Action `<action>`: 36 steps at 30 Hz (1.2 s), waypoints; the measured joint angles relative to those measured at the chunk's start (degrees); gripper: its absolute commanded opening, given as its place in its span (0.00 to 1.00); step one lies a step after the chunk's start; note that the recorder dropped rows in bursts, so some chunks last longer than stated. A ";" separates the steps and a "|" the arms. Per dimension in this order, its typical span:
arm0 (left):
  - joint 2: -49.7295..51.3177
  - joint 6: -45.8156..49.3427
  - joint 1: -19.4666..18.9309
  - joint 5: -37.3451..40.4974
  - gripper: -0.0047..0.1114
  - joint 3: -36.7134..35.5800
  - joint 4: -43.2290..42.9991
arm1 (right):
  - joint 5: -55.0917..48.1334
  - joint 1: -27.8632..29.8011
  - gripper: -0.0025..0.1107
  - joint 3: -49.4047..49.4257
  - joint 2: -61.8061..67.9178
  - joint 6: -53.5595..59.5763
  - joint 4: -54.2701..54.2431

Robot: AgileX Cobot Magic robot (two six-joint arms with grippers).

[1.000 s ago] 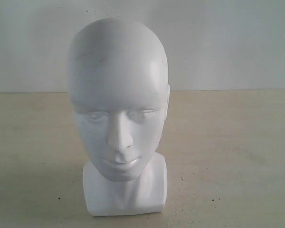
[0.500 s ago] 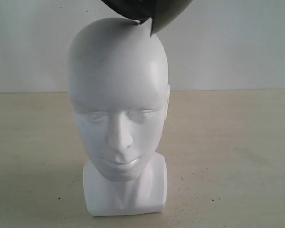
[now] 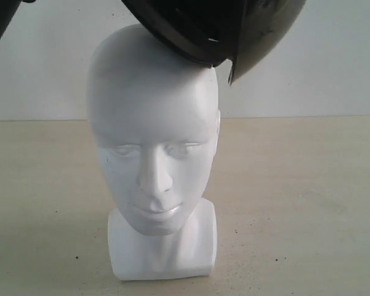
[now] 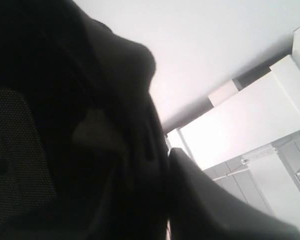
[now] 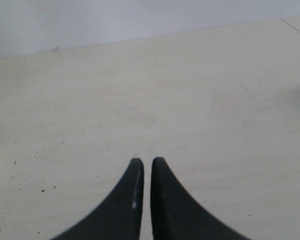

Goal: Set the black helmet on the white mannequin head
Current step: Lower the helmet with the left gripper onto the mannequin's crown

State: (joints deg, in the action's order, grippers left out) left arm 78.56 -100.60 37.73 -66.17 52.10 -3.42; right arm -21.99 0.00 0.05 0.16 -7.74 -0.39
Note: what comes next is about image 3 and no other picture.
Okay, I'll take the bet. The black helmet with tinted visor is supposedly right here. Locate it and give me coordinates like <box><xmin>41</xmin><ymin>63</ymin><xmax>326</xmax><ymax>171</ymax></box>
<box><xmin>123</xmin><ymin>0</ymin><xmax>305</xmax><ymax>84</ymax></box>

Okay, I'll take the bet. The white mannequin head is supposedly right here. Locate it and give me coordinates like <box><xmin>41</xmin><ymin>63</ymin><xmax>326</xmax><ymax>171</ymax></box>
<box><xmin>86</xmin><ymin>25</ymin><xmax>220</xmax><ymax>281</ymax></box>

